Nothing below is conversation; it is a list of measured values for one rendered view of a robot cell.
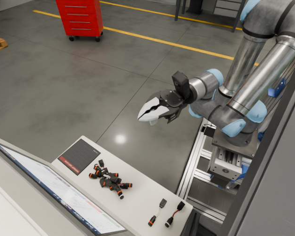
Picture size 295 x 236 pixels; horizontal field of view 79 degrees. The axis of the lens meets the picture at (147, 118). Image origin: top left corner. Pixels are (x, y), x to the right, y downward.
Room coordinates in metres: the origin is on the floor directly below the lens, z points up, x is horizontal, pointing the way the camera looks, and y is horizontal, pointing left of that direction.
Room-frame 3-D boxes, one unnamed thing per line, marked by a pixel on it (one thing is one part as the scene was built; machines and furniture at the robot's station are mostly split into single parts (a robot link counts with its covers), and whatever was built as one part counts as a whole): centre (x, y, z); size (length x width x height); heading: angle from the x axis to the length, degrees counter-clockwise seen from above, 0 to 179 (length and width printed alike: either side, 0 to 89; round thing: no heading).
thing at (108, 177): (0.35, 0.17, 1.01); 0.23 x 0.11 x 0.06; 58
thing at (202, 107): (0.52, -0.22, 1.34); 0.11 x 0.08 x 0.11; 40
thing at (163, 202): (0.21, -0.06, 0.99); 0.12 x 0.02 x 0.02; 146
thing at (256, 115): (0.61, -0.49, 1.20); 0.13 x 0.12 x 0.14; 40
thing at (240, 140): (0.61, -0.50, 1.09); 0.15 x 0.15 x 0.10
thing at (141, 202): (0.33, 0.13, 0.96); 0.70 x 0.22 x 0.03; 58
